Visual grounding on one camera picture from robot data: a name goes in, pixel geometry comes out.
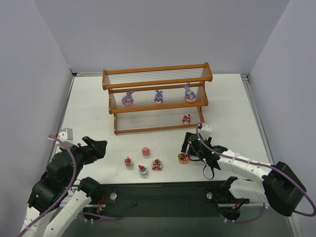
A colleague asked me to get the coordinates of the pink bear with cream hat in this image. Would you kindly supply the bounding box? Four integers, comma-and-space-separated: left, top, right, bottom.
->
182, 114, 191, 125

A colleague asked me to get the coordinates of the strawberry bear tart toy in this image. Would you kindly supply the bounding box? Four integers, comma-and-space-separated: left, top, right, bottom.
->
177, 153, 191, 164

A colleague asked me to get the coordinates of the purple bunny sitting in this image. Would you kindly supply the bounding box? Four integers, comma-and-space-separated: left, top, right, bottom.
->
184, 82, 197, 103

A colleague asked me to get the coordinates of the purple bunny holding cake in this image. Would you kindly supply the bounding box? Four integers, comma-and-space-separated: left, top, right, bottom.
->
154, 90, 163, 105

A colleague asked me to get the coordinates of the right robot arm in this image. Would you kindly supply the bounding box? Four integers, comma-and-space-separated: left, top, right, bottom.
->
181, 132, 307, 216

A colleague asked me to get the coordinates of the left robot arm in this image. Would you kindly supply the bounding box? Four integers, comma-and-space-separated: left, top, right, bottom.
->
19, 132, 108, 237

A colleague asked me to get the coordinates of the wooden three-tier shelf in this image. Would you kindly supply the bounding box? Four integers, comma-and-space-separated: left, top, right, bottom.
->
102, 62, 213, 134

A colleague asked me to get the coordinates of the small red strawberry bear toy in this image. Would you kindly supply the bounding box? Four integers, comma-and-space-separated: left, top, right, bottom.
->
124, 156, 133, 167

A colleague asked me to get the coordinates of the red bear on cake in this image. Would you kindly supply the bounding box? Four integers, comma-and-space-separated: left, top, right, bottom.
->
152, 159, 162, 170

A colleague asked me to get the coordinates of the pink round bear toy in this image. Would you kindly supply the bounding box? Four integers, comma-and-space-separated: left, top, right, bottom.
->
141, 147, 150, 156

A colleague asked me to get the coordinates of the blue red cupcake toy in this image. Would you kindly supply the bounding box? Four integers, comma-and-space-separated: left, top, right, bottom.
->
138, 165, 148, 175

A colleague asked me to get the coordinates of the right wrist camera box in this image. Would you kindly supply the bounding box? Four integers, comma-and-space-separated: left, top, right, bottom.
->
197, 122, 212, 140

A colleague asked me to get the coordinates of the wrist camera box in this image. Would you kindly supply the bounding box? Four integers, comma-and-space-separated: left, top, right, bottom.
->
48, 128, 74, 149
197, 122, 212, 140

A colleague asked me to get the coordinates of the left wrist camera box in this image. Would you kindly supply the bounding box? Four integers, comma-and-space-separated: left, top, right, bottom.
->
48, 128, 74, 149

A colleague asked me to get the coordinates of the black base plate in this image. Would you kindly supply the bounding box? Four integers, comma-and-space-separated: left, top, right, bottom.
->
83, 181, 250, 219

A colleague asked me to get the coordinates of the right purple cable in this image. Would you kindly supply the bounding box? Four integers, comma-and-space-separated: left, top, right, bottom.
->
196, 124, 316, 215

